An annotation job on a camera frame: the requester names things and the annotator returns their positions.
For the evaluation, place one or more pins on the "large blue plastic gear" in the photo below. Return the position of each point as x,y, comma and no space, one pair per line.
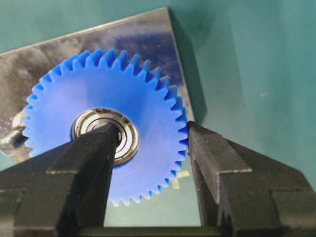
104,80

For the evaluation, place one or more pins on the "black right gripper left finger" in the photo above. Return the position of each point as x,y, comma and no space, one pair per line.
60,191

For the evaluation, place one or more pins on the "grey metal base plate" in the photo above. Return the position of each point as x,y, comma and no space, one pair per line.
149,34

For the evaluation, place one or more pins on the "lower metal shaft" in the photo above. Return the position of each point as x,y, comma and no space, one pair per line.
11,142

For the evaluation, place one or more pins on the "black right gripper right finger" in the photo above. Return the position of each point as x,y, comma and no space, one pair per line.
247,193

